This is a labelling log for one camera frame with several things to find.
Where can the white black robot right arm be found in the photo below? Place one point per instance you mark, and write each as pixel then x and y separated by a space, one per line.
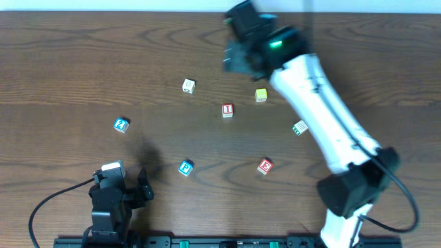
pixel 360 168

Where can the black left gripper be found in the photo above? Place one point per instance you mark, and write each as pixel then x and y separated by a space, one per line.
pixel 136 193

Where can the green edged wooden block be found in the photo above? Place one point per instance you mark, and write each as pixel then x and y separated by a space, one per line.
pixel 300 127

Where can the red letter E block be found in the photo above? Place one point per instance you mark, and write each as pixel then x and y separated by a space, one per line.
pixel 265 166

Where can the black mounting rail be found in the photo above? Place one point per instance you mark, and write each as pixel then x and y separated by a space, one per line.
pixel 288 242

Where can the blue letter P block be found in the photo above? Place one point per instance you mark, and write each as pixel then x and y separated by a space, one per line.
pixel 185 168

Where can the blue number 2 block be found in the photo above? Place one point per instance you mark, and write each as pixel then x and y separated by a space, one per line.
pixel 121 125

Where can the red letter I block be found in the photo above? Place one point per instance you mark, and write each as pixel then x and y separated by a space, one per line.
pixel 227 110

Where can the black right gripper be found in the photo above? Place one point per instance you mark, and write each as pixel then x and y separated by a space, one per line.
pixel 234 59

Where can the plain white wooden block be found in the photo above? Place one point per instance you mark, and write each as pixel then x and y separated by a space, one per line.
pixel 188 86

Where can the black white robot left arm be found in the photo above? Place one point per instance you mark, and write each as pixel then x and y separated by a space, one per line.
pixel 112 206

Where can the yellow wooden block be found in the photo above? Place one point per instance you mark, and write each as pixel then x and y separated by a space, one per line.
pixel 261 95

